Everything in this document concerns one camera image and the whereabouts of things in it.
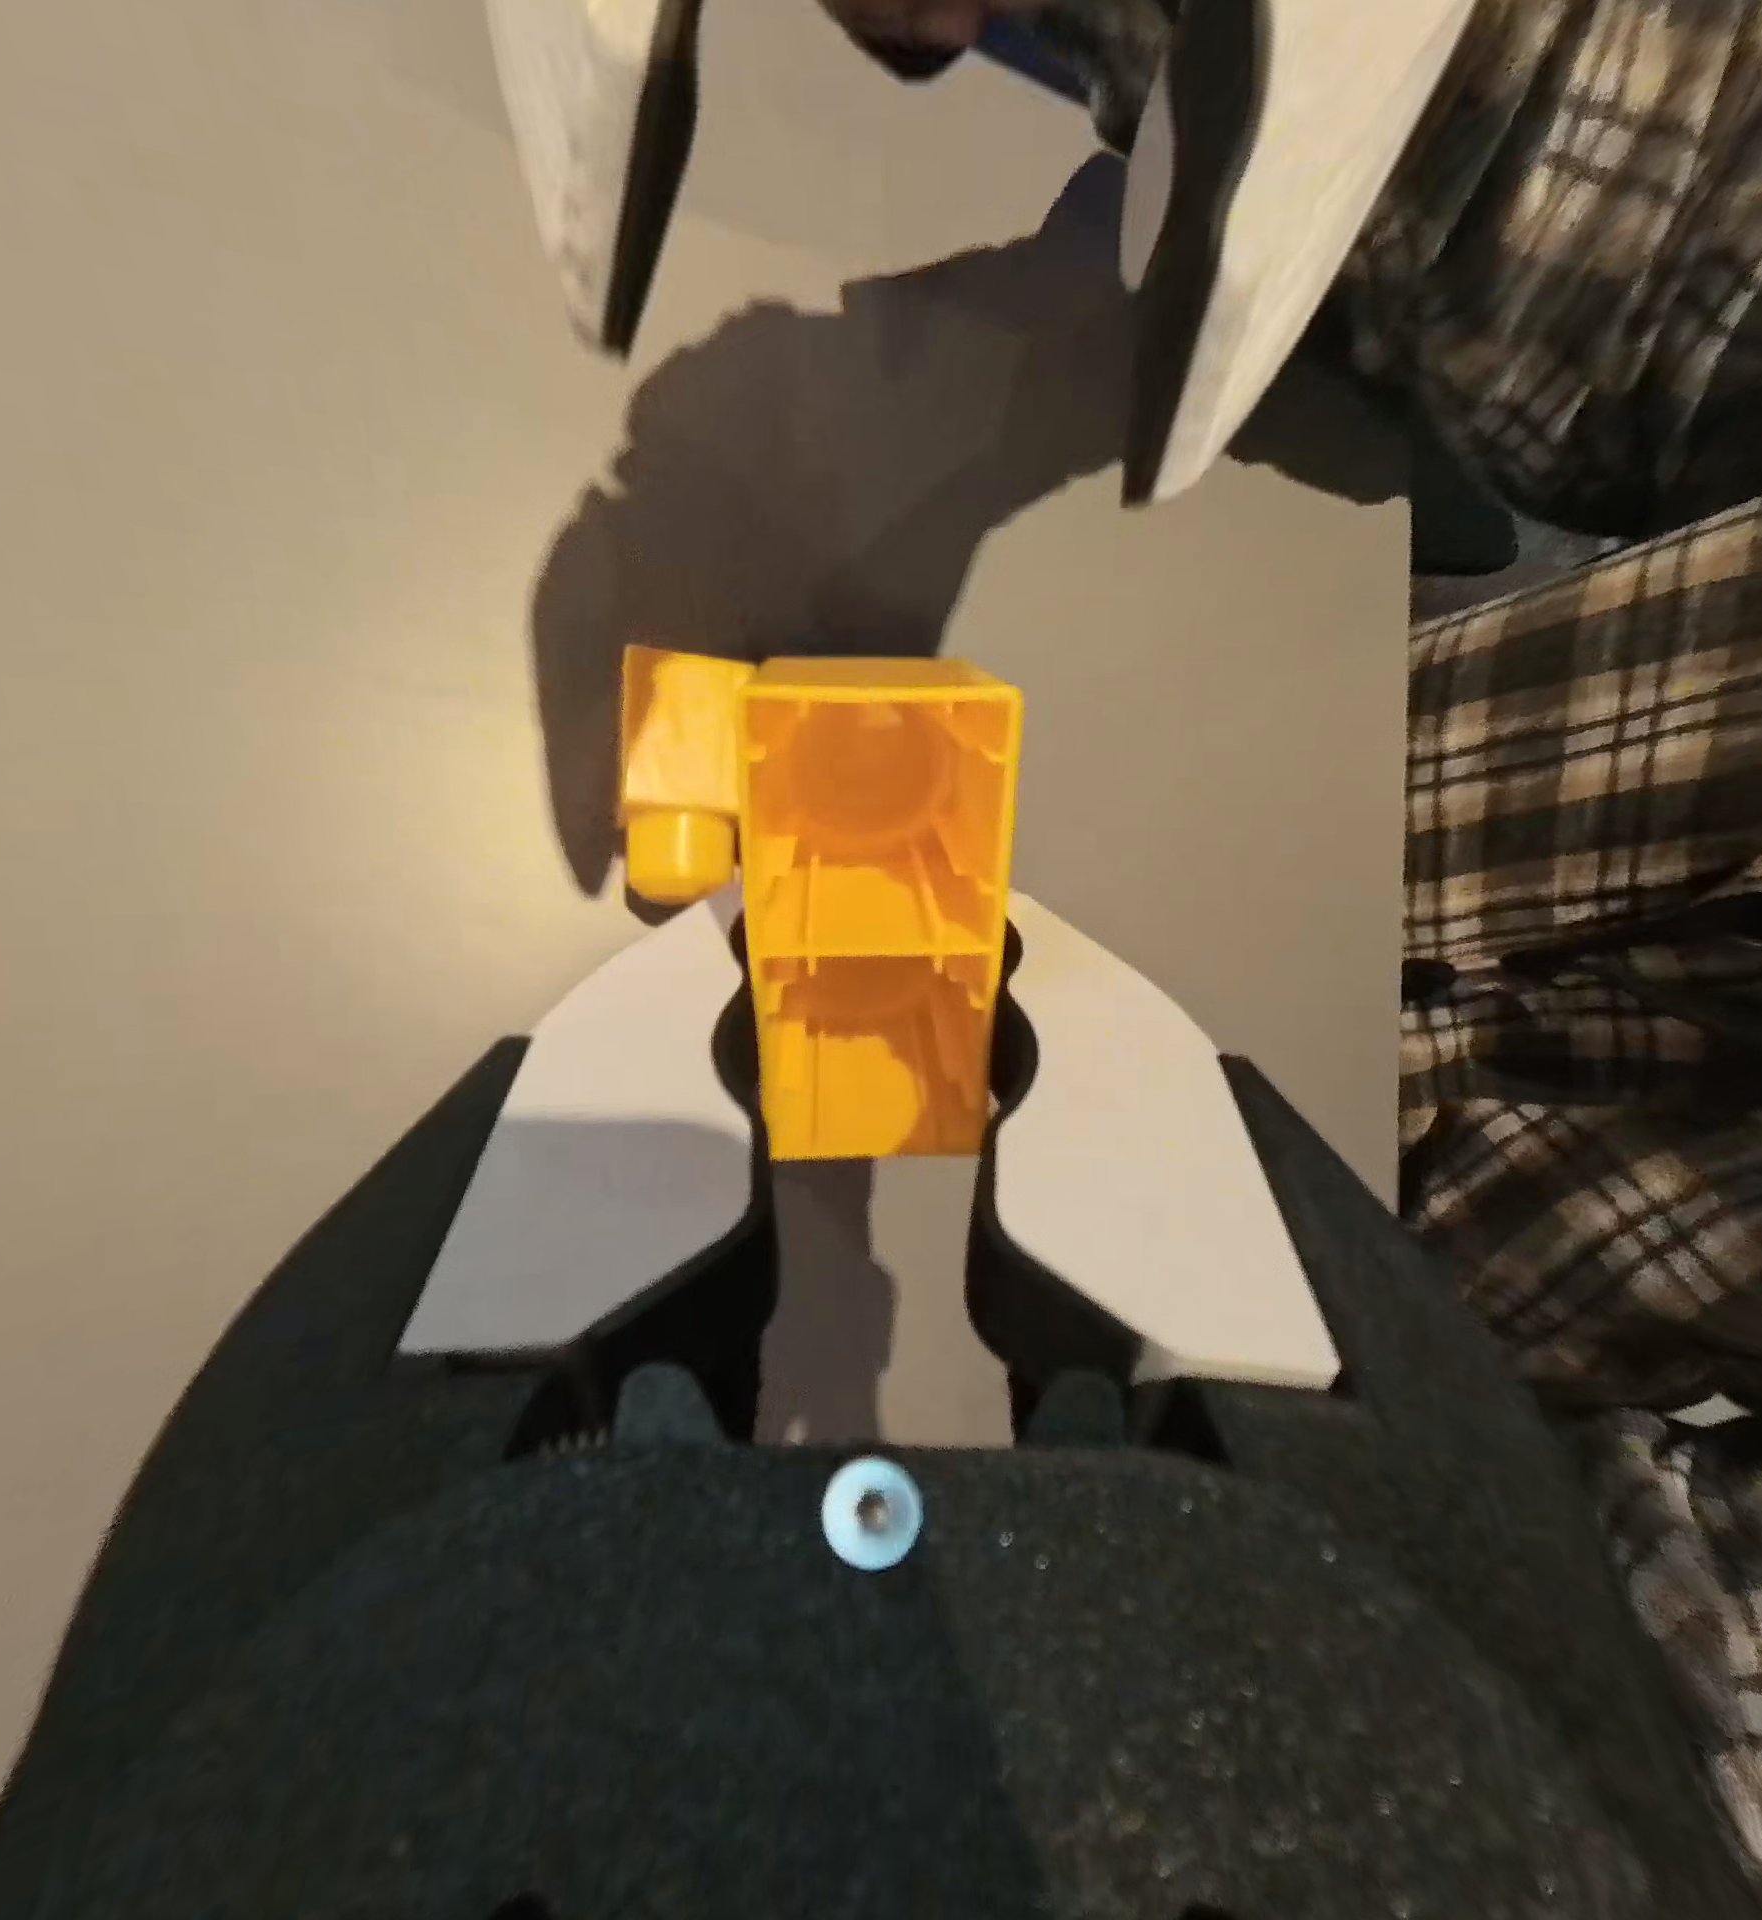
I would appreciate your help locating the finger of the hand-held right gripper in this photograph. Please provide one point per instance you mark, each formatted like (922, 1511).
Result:
(565, 135)
(1316, 151)

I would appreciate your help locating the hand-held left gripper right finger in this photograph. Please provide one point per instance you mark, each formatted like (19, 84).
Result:
(1166, 1199)

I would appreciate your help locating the person's plaid shirt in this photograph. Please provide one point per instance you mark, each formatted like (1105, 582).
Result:
(1617, 901)

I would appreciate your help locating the person's right hand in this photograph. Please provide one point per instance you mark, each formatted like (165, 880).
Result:
(904, 29)

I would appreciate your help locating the small yellow mega block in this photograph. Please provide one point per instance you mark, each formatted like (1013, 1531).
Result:
(678, 752)

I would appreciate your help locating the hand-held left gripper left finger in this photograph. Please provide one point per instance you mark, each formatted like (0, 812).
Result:
(580, 1186)

